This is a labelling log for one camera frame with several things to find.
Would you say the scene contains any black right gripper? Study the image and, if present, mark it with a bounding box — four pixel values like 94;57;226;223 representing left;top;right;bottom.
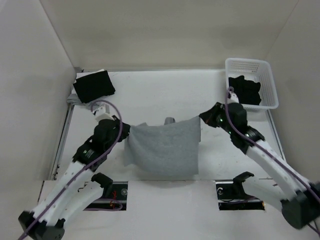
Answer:
198;101;234;134

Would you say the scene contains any grey tank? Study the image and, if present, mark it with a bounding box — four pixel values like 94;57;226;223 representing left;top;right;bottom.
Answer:
67;88;106;112
124;116;201;177

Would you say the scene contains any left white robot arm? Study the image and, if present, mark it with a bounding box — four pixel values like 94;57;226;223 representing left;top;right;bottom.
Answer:
18;115;130;240

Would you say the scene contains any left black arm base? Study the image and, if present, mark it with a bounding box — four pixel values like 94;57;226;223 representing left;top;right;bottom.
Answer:
84;173;129;212

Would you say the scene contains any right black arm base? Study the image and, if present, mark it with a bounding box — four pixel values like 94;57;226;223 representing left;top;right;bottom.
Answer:
215;171;265;211

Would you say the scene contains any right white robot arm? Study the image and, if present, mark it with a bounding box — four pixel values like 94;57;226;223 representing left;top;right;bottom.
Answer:
199;102;320;230

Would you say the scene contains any black tank top in basket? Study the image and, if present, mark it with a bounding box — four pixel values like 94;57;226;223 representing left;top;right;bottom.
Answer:
228;75;262;106

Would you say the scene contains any folded black tank top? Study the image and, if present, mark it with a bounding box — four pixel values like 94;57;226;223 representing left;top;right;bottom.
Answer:
73;70;116;104

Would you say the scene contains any folded grey tank top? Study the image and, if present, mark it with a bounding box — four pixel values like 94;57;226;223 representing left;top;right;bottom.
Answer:
67;88;106;112

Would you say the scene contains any folded white tank top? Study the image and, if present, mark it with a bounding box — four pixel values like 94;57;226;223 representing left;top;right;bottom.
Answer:
74;69;105;83

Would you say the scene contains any white plastic basket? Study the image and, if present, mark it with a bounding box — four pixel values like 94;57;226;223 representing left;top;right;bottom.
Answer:
225;58;279;112

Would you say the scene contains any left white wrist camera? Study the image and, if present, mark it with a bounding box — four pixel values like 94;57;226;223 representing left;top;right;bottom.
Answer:
92;104;114;122

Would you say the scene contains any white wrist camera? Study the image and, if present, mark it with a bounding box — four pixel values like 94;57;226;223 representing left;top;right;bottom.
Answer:
226;86;240;104
92;104;114;122

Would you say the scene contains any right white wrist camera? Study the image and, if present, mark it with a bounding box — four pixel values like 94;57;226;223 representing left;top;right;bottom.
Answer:
226;86;240;104

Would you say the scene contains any silver table rail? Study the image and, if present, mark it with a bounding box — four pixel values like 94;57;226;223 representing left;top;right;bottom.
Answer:
48;103;74;181

